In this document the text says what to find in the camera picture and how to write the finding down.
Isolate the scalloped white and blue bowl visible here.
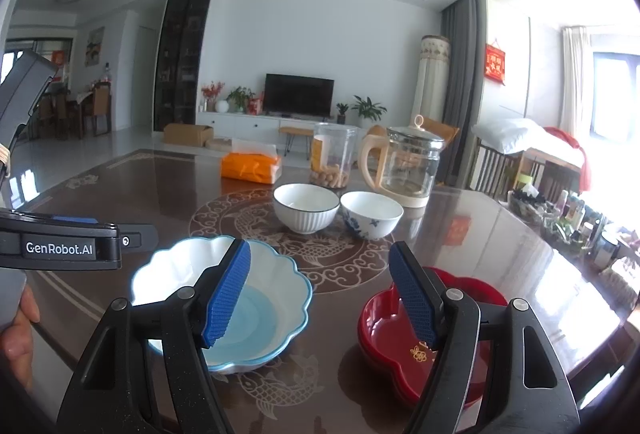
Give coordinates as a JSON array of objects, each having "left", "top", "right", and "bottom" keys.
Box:
[{"left": 131, "top": 237, "right": 314, "bottom": 375}]

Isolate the red wall hanging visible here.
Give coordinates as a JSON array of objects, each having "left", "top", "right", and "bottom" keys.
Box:
[{"left": 484, "top": 42, "right": 507, "bottom": 85}]

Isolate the red cloth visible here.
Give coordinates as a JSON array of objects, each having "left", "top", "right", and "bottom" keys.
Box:
[{"left": 542, "top": 127, "right": 593, "bottom": 192}]

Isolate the black television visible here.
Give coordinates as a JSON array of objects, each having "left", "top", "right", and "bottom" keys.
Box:
[{"left": 263, "top": 73, "right": 335, "bottom": 117}]

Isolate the bushy green potted plant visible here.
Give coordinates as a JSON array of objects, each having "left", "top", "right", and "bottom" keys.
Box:
[{"left": 227, "top": 87, "right": 256, "bottom": 113}]

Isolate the grey curtain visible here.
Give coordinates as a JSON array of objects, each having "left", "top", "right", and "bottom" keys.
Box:
[{"left": 440, "top": 0, "right": 483, "bottom": 187}]

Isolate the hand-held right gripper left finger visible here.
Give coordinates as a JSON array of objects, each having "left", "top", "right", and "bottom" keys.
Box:
[{"left": 56, "top": 238, "right": 252, "bottom": 434}]

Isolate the orange tissue pack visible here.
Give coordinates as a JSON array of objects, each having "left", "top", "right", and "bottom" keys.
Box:
[{"left": 220, "top": 139, "right": 283, "bottom": 185}]

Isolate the dark wooden crib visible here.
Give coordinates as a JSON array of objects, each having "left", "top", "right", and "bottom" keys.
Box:
[{"left": 470, "top": 137, "right": 586, "bottom": 210}]

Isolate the white sheer curtain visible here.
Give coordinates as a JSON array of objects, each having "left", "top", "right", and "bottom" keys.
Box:
[{"left": 560, "top": 25, "right": 596, "bottom": 140}]

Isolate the small red flower-shaped plate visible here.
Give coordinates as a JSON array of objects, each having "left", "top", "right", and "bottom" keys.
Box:
[
  {"left": 371, "top": 364, "right": 485, "bottom": 411},
  {"left": 361, "top": 344, "right": 482, "bottom": 404}
]

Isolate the red flower arrangement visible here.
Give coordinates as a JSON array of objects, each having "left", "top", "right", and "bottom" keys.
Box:
[{"left": 201, "top": 82, "right": 225, "bottom": 111}]

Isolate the large red flower-shaped plate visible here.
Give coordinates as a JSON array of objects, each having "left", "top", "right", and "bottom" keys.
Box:
[{"left": 357, "top": 267, "right": 511, "bottom": 395}]

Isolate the dark glass display cabinet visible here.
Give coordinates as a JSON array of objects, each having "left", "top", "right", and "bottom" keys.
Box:
[{"left": 152, "top": 0, "right": 215, "bottom": 133}]

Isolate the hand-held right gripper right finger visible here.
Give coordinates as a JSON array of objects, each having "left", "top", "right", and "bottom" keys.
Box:
[{"left": 388, "top": 241, "right": 583, "bottom": 434}]

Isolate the clear plastic snack jar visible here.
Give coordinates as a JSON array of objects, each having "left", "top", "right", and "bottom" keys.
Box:
[{"left": 308, "top": 123, "right": 358, "bottom": 190}]

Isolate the cardboard box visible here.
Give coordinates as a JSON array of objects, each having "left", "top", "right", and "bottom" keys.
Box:
[{"left": 163, "top": 123, "right": 214, "bottom": 146}]

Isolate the framed wall painting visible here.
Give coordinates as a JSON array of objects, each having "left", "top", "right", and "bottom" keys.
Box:
[{"left": 86, "top": 27, "right": 106, "bottom": 66}]

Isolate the white television cabinet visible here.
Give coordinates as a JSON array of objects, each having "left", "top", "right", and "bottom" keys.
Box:
[{"left": 196, "top": 111, "right": 371, "bottom": 145}]

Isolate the glass kettle with cream handle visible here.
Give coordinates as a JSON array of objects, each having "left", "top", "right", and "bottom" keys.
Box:
[{"left": 359, "top": 115, "right": 446, "bottom": 208}]

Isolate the white pillow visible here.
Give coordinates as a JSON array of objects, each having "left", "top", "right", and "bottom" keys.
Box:
[{"left": 472, "top": 118, "right": 551, "bottom": 155}]

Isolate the person's left hand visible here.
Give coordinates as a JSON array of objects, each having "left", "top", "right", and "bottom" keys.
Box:
[{"left": 0, "top": 284, "right": 41, "bottom": 396}]

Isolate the large green potted plant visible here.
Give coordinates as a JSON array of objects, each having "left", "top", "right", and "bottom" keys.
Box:
[{"left": 351, "top": 95, "right": 387, "bottom": 121}]

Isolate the white bowl with blue flower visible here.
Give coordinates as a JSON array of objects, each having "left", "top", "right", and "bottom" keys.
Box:
[{"left": 340, "top": 191, "right": 405, "bottom": 241}]

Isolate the wooden armchair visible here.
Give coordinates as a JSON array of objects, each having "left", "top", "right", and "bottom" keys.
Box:
[{"left": 367, "top": 119, "right": 460, "bottom": 187}]

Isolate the covered standing air conditioner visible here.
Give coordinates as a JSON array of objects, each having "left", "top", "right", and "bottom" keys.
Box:
[{"left": 415, "top": 34, "right": 451, "bottom": 125}]

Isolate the dark framed window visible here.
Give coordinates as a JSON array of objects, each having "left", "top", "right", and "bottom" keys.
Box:
[{"left": 592, "top": 49, "right": 640, "bottom": 140}]

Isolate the cluster of bottles and jars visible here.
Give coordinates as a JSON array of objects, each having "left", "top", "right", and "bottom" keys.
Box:
[{"left": 507, "top": 187, "right": 640, "bottom": 276}]

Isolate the white bowl with dark rim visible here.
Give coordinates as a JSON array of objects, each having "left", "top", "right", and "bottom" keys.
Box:
[{"left": 273, "top": 183, "right": 341, "bottom": 235}]

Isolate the wooden dining chair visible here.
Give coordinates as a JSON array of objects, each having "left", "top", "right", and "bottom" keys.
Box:
[
  {"left": 82, "top": 82, "right": 112, "bottom": 137},
  {"left": 37, "top": 92, "right": 68, "bottom": 140}
]

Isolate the wooden stool with metal legs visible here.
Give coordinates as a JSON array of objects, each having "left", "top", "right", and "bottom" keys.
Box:
[{"left": 278, "top": 127, "right": 313, "bottom": 160}]

